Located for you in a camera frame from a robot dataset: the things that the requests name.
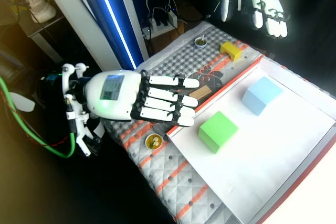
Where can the light blue foam block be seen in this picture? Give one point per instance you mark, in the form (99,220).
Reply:
(260,95)

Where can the white column with blue light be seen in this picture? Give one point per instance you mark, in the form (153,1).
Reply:
(78,24)

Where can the yellow arch block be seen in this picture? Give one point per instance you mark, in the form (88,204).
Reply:
(229,48)

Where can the small white toy spoon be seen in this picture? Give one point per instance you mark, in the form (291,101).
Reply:
(203,37)

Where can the toy bowl of ramen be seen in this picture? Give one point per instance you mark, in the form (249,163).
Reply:
(154,141)

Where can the toy bowl of pea soup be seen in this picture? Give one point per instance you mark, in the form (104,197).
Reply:
(200,43)

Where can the green foam block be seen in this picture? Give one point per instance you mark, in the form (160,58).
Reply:
(218,132)

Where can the wooden rectangular block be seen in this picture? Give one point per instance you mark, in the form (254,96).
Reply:
(200,93)

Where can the white power strip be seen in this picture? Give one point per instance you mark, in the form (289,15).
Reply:
(172,19)

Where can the white shallow tray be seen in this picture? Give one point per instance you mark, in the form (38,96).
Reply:
(262,155)

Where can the grey side table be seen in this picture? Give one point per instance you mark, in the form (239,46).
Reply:
(46,44)

